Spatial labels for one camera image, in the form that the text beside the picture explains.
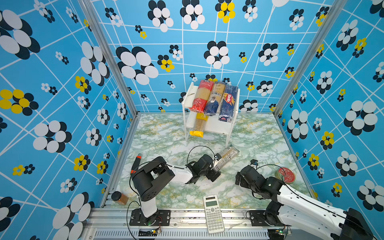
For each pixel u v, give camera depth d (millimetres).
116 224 750
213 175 806
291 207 512
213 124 843
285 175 845
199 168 704
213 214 737
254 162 749
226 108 713
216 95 804
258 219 734
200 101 740
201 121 889
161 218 724
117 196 725
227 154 934
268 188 568
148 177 488
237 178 766
